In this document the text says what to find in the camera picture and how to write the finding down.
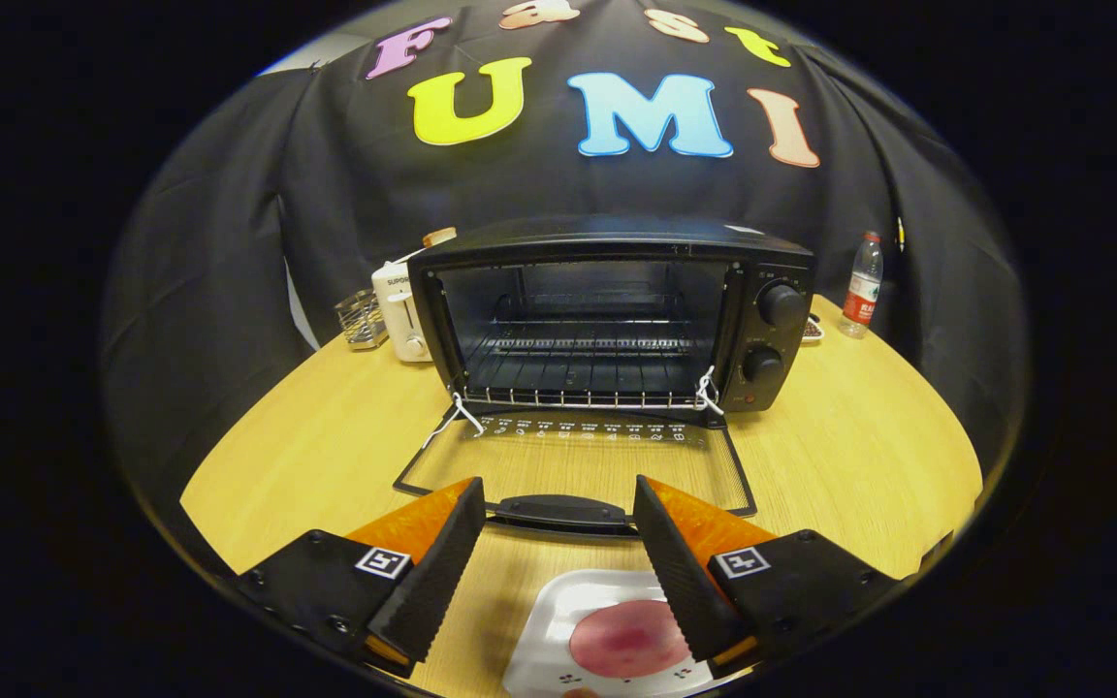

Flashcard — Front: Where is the pink ham slice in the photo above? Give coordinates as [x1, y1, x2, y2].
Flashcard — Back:
[568, 599, 693, 680]

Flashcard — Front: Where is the wire mesh holder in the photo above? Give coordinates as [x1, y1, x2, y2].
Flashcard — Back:
[335, 289, 389, 350]

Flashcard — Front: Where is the white square plate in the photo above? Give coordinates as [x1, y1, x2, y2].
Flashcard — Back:
[502, 569, 715, 698]

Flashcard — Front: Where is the clear plastic water bottle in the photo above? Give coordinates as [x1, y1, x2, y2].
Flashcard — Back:
[838, 231, 884, 339]

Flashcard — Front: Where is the white bread toaster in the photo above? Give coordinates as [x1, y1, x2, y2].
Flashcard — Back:
[371, 250, 435, 364]

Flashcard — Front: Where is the black toaster oven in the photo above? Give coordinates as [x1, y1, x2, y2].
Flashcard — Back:
[394, 215, 819, 539]

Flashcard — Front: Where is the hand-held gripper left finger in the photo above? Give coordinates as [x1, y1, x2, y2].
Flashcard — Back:
[234, 476, 487, 678]

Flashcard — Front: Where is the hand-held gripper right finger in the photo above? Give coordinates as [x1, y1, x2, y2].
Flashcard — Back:
[632, 475, 909, 680]

